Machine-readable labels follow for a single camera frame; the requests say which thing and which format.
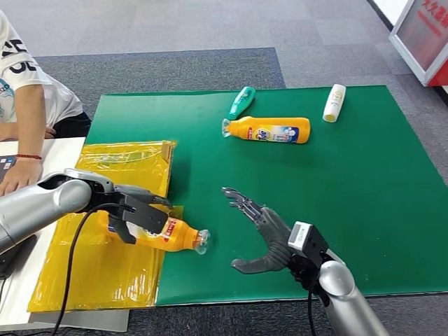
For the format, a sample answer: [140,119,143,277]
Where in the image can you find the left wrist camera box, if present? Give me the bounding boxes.
[106,193,170,236]

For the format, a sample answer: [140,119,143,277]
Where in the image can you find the white framed red sign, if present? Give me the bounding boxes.
[389,0,448,88]

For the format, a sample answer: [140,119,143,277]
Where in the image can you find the yellow plastic sheet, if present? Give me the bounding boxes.
[27,140,184,314]

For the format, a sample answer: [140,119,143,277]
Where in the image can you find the person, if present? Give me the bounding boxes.
[0,9,92,198]

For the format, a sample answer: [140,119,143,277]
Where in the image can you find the black box device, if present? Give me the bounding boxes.
[0,234,38,281]

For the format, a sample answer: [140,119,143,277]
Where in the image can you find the person's forearm with bracelet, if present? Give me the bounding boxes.
[14,83,46,156]

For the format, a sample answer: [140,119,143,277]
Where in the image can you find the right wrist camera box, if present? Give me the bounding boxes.
[287,221,330,270]

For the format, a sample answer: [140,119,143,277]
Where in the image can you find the laptop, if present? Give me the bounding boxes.
[0,156,17,184]

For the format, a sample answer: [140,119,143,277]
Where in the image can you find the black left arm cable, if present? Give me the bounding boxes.
[51,203,135,336]

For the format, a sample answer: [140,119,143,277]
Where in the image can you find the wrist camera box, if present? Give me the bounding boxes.
[106,193,170,236]
[287,221,330,270]

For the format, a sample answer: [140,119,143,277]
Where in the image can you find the person's hand with bracelet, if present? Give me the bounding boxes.
[0,158,43,197]

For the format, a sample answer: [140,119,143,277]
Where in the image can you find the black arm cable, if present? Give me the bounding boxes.
[307,289,318,336]
[51,203,135,336]

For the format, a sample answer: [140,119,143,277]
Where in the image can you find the green mat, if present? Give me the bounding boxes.
[85,85,448,307]

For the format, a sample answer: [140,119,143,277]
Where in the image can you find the green bottle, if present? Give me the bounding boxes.
[228,86,256,121]

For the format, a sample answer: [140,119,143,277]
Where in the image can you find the orange bottle with white label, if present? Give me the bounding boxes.
[94,211,210,256]

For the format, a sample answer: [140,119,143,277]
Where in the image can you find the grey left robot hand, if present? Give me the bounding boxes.
[109,184,173,245]

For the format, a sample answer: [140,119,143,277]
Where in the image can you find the orange bottle with blue label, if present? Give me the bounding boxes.
[221,115,311,145]

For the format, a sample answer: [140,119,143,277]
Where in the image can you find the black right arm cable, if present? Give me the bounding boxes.
[307,289,318,336]

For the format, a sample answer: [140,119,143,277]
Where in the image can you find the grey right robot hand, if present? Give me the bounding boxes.
[221,186,295,275]

